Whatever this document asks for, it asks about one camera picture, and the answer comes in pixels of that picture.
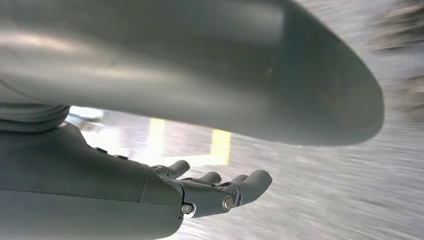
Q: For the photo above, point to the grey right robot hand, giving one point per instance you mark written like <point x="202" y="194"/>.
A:
<point x="82" y="198"/>

